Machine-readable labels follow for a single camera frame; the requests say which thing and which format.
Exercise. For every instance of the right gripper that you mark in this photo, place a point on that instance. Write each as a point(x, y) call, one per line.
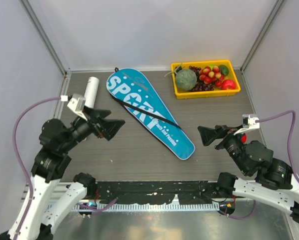
point(207, 134)

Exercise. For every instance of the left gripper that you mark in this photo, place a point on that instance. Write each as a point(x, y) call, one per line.
point(108, 127)

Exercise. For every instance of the white shuttlecock tube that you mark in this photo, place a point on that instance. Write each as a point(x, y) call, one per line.
point(91, 91)

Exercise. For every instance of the blue racket bag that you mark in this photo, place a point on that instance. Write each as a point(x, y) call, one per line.
point(133, 91)

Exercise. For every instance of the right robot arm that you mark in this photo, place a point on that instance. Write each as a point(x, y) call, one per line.
point(275, 182)

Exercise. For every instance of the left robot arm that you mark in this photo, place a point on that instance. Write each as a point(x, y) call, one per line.
point(35, 221)

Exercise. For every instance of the red apple on table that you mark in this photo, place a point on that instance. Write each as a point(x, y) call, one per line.
point(244, 138)

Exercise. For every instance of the yellow plastic tray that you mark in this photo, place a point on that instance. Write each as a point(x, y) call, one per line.
point(217, 92)

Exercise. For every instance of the dark grape bunch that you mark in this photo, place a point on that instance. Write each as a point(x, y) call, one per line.
point(203, 81)

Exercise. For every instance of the red apple in tray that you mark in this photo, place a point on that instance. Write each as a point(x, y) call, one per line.
point(228, 84)

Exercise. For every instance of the red cherry cluster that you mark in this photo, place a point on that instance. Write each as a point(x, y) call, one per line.
point(216, 76)

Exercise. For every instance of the green melon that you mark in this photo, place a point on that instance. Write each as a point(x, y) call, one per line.
point(185, 79)

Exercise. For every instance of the green lime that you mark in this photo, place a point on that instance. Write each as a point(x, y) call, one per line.
point(224, 70)

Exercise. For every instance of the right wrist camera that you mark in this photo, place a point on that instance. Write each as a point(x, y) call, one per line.
point(250, 122)

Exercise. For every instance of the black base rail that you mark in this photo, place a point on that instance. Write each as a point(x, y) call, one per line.
point(160, 194)

